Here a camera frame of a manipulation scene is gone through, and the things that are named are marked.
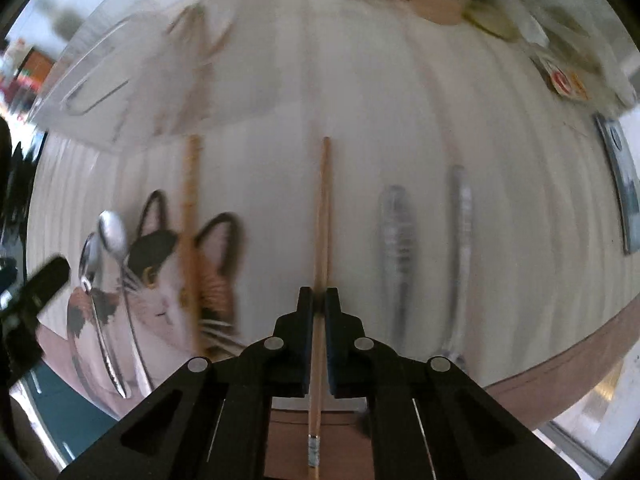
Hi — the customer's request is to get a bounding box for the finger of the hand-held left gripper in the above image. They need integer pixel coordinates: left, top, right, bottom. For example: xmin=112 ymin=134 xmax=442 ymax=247
xmin=0 ymin=319 xmax=46 ymax=387
xmin=0 ymin=255 xmax=71 ymax=327

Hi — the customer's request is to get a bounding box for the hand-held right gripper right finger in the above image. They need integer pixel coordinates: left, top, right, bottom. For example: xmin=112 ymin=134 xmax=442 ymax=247
xmin=325 ymin=286 xmax=582 ymax=480

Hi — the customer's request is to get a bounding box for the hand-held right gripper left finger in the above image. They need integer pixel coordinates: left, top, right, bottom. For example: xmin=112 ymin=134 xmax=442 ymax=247
xmin=57 ymin=286 xmax=316 ymax=480

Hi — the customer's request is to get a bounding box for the wooden chopstick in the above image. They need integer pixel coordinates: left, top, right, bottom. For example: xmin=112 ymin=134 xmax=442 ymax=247
xmin=180 ymin=134 xmax=207 ymax=358
xmin=305 ymin=136 xmax=333 ymax=480

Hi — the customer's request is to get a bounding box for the silver metal spoon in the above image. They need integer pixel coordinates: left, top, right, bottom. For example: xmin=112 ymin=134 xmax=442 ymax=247
xmin=96 ymin=210 xmax=154 ymax=394
xmin=77 ymin=232 xmax=129 ymax=399

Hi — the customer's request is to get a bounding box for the silver metal fork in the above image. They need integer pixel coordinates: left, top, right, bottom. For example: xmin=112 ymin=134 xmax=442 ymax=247
xmin=377 ymin=185 xmax=419 ymax=347

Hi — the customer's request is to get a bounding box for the background shelf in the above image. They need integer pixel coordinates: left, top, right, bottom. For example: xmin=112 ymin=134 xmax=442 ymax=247
xmin=0 ymin=35 xmax=57 ymax=117

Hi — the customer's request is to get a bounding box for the clear plastic container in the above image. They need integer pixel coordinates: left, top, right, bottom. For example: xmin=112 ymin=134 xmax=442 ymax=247
xmin=30 ymin=0 xmax=321 ymax=157

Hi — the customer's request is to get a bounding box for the silver metal knife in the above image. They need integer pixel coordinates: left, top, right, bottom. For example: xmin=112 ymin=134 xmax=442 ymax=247
xmin=434 ymin=164 xmax=474 ymax=367

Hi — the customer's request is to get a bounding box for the cat print table mat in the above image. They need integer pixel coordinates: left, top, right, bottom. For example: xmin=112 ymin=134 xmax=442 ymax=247
xmin=25 ymin=0 xmax=640 ymax=413

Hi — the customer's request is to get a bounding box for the grey framed tablet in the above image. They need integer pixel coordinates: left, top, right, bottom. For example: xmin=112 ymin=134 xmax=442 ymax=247
xmin=594 ymin=112 xmax=640 ymax=256

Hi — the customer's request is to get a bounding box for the red print packet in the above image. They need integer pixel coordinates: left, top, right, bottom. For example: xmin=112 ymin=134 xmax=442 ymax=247
xmin=539 ymin=54 xmax=590 ymax=105

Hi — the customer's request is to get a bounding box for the light wooden box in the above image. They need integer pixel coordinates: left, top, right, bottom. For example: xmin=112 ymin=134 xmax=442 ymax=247
xmin=411 ymin=0 xmax=464 ymax=25

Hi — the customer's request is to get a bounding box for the yellow green plate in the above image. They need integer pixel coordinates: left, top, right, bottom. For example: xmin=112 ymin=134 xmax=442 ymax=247
xmin=464 ymin=0 xmax=522 ymax=42

